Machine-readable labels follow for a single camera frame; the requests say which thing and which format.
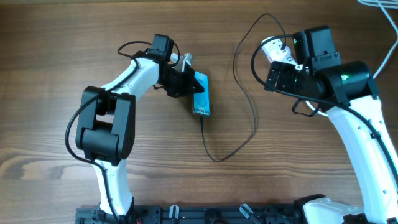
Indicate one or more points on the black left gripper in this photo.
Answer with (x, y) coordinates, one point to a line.
(189, 81)

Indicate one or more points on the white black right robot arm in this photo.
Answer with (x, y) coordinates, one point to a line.
(348, 94)

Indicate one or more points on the white power strip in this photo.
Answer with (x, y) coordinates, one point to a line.
(273, 44)

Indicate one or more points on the blue screen Galaxy smartphone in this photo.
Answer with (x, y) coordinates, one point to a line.
(201, 101)

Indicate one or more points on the white USB charger plug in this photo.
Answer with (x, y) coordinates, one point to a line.
(280, 55)

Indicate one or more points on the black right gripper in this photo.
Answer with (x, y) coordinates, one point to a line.
(286, 71)

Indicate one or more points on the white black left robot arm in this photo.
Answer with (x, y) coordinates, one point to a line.
(102, 130)

